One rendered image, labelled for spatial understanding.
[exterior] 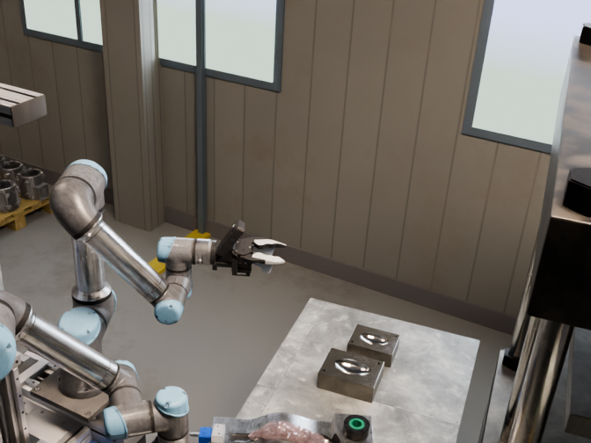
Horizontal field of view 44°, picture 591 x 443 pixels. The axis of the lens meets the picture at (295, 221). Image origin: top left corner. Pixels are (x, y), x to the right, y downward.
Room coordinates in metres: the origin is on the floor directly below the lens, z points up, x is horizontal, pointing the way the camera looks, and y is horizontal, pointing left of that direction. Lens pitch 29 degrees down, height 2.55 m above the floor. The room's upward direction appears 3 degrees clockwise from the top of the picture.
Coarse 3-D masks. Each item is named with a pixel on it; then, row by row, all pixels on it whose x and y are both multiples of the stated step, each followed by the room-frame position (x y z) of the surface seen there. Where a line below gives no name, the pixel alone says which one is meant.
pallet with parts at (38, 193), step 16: (0, 160) 4.75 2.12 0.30; (0, 176) 4.63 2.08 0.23; (16, 176) 4.62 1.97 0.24; (32, 176) 4.64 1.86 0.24; (0, 192) 4.29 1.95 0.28; (16, 192) 4.36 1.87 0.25; (32, 192) 4.51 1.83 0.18; (48, 192) 4.56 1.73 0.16; (0, 208) 4.27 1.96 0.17; (16, 208) 4.35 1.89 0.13; (32, 208) 4.42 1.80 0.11; (48, 208) 4.56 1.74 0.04; (0, 224) 4.18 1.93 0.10; (16, 224) 4.29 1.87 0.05
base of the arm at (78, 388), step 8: (64, 376) 1.63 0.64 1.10; (72, 376) 1.62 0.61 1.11; (64, 384) 1.62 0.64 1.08; (72, 384) 1.62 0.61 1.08; (80, 384) 1.62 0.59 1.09; (88, 384) 1.62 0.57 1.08; (64, 392) 1.62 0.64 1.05; (72, 392) 1.61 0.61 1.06; (80, 392) 1.61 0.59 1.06; (88, 392) 1.61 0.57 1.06; (96, 392) 1.63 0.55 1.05
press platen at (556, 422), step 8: (568, 352) 1.64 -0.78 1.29; (560, 376) 1.53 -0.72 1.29; (560, 384) 1.50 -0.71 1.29; (560, 392) 1.47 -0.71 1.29; (560, 400) 1.44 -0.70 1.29; (552, 408) 1.41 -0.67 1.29; (560, 408) 1.41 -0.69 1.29; (552, 416) 1.38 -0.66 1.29; (560, 416) 1.38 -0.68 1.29; (552, 424) 1.35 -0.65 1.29; (560, 424) 1.35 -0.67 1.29; (544, 432) 1.32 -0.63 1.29; (552, 432) 1.32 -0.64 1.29; (560, 432) 1.32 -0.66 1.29; (544, 440) 1.29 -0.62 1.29; (552, 440) 1.30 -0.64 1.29; (560, 440) 1.30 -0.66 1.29; (568, 440) 1.30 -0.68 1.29; (576, 440) 1.30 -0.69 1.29; (584, 440) 1.30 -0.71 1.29
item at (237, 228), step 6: (240, 222) 1.80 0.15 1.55; (234, 228) 1.79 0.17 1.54; (240, 228) 1.78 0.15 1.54; (228, 234) 1.81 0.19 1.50; (234, 234) 1.78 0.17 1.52; (240, 234) 1.78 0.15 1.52; (222, 240) 1.82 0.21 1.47; (228, 240) 1.78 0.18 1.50; (234, 240) 1.78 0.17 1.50; (222, 246) 1.78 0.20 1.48; (228, 246) 1.78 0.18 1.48; (222, 252) 1.78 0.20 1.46
